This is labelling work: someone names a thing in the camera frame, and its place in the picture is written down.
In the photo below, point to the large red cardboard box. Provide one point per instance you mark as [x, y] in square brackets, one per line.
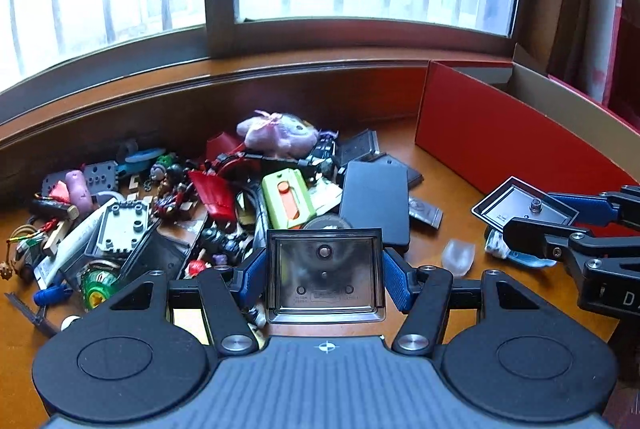
[475, 134]

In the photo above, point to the black tape roll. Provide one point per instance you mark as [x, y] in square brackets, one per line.
[327, 223]

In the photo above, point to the dark grey plastic bracket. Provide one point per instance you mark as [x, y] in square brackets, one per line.
[30, 316]

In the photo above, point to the teal plastic toy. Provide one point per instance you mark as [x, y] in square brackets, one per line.
[136, 155]

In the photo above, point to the dark toy figure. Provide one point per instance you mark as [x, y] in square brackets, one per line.
[227, 241]

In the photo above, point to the red plastic piece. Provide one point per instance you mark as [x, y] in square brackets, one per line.
[215, 196]

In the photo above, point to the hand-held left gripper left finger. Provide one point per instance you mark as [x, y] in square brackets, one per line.
[252, 280]

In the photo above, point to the pink toy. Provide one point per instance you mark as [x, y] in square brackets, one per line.
[79, 189]

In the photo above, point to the pink white curtain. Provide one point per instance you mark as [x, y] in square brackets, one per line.
[595, 49]

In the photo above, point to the white paper packet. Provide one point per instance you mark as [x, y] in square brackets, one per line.
[325, 199]

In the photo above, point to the clear plastic cap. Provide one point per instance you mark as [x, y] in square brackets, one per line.
[457, 257]

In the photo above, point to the white tube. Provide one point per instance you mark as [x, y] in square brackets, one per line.
[75, 240]

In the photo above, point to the grey studded block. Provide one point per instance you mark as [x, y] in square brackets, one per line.
[125, 229]

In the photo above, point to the grey plate with holes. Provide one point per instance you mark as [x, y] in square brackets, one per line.
[100, 176]

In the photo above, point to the black plastic box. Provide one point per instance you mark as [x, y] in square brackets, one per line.
[160, 255]

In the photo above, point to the green orange case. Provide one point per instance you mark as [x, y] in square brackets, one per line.
[287, 195]

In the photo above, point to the black glasses yellow lenses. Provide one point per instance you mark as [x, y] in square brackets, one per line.
[246, 211]

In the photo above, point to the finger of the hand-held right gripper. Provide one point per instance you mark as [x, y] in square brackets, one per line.
[542, 239]
[587, 209]

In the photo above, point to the green spinning top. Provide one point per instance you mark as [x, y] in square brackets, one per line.
[100, 285]

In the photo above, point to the gold gear charm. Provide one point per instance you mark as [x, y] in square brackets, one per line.
[15, 254]

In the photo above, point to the red black watch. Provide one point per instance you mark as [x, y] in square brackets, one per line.
[232, 163]

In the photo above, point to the dark haired doll figure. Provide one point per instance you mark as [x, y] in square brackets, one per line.
[171, 181]

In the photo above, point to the silver-edged black square plate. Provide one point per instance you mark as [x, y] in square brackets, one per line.
[520, 209]

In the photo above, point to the black marker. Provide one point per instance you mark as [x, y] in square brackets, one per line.
[50, 209]

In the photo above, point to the red white small figure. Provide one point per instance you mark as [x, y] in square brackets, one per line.
[197, 268]

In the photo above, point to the blue white toy skateboard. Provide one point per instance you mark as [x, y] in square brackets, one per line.
[505, 253]

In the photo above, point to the purple plush toy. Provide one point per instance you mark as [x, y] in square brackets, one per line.
[277, 134]

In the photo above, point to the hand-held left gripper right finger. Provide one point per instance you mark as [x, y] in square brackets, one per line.
[397, 282]

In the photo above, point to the silver foil packet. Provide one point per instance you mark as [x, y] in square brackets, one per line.
[425, 211]

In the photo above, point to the black power bank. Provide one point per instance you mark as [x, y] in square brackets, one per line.
[375, 204]

